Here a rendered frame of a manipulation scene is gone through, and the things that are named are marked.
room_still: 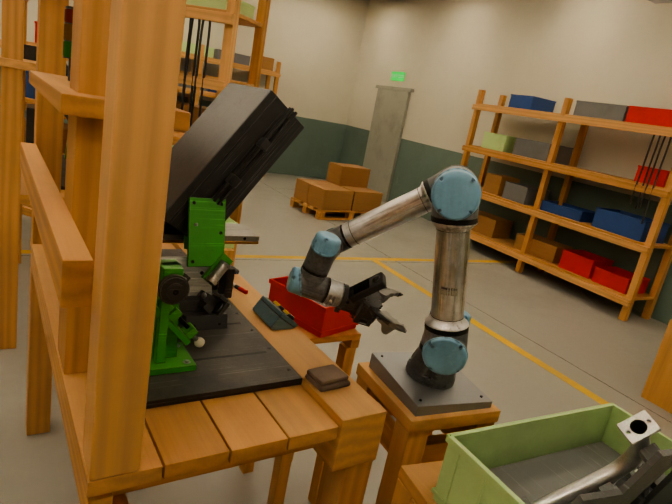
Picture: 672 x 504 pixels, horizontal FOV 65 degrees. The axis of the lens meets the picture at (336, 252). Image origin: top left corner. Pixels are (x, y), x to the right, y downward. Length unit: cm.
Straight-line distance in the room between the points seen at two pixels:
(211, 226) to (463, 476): 99
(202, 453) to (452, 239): 75
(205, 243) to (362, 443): 74
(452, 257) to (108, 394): 83
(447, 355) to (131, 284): 82
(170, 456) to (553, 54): 752
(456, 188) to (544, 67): 692
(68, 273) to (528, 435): 111
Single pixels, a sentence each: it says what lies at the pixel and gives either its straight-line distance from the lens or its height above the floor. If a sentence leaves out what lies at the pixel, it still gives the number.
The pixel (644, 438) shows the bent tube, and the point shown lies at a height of 117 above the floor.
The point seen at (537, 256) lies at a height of 27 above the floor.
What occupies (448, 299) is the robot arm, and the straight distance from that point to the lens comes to 137.
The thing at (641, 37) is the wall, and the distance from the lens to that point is 745.
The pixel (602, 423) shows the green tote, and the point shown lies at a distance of 172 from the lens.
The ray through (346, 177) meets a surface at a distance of 827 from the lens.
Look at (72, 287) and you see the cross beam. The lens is 103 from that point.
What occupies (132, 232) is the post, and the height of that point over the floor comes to 136.
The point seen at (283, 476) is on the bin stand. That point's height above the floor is 20.
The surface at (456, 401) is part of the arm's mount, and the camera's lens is 159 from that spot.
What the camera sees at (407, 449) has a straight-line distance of 154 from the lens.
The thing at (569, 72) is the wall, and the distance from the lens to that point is 788.
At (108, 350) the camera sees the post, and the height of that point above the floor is 115.
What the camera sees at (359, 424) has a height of 88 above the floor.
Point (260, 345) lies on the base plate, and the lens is 159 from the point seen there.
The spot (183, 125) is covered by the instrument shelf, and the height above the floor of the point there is 151.
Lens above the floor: 161
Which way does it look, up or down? 15 degrees down
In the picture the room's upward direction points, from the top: 11 degrees clockwise
